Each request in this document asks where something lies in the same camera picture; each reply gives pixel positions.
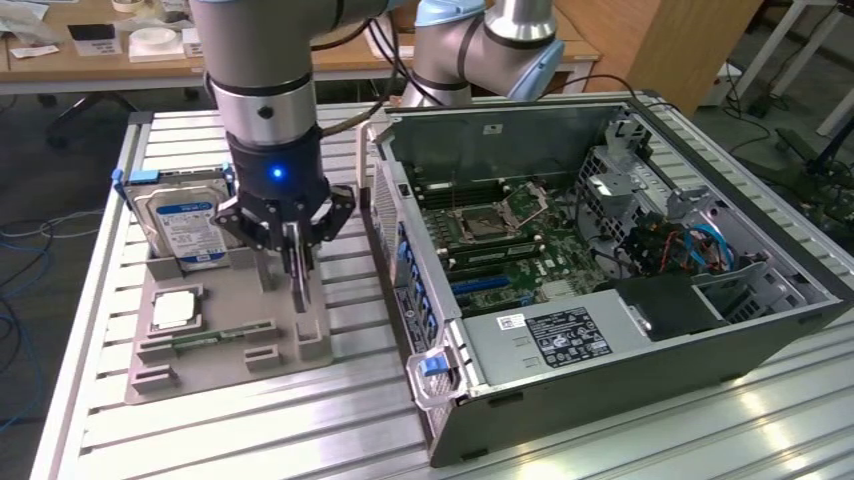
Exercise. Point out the green motherboard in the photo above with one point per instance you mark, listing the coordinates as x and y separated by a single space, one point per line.
554 240

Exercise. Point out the blue disk caddy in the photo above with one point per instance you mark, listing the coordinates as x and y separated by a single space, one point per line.
140 176

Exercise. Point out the white paper stack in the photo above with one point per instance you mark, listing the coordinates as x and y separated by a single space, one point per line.
403 51

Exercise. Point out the green graphics card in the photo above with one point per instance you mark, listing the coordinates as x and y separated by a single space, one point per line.
303 295

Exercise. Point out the black expansion slot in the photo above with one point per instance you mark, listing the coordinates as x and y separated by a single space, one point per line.
474 274

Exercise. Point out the green RAM stick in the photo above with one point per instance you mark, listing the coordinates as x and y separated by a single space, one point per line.
494 254
200 340

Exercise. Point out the white tape roll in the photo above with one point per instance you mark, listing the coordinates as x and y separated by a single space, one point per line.
125 5

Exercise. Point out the white table frame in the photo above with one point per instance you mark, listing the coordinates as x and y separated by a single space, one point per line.
834 117

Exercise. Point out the silver disk bay cage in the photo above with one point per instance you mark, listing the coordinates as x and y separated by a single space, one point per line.
600 175

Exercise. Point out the blue expansion slot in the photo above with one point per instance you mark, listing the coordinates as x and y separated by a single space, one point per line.
480 286

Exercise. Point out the silver drive bracket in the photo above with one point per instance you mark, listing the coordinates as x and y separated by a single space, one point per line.
767 285

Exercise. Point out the grey power supply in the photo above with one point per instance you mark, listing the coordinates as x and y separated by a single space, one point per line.
494 350

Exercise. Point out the dark grey PC case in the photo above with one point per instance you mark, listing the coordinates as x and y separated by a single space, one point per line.
600 380

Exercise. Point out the black RAM slot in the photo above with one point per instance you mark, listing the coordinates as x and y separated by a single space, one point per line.
454 188
460 200

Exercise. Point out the silver CPU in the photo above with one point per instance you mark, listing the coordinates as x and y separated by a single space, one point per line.
175 310

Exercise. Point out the hard disk with blue label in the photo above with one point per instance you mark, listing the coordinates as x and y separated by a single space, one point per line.
180 230

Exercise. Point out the white printed box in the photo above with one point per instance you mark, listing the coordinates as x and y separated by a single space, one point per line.
192 45

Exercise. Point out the blue case latch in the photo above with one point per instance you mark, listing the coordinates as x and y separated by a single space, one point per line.
432 366

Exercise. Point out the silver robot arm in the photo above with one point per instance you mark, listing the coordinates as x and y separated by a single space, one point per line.
260 50

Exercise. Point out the CPU socket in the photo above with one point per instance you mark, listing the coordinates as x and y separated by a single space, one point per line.
479 225

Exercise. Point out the black and white box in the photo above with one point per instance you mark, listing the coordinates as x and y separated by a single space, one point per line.
93 37

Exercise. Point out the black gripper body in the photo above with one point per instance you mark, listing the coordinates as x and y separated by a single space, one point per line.
275 165

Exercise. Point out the grey parts rack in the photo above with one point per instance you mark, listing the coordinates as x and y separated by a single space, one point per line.
233 310

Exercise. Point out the wooden desk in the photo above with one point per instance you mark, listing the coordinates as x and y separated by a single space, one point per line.
53 67

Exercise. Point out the metal socket cover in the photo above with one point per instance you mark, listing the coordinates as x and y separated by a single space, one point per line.
527 202

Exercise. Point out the white paper label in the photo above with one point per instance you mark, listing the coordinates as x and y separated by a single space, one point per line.
33 51

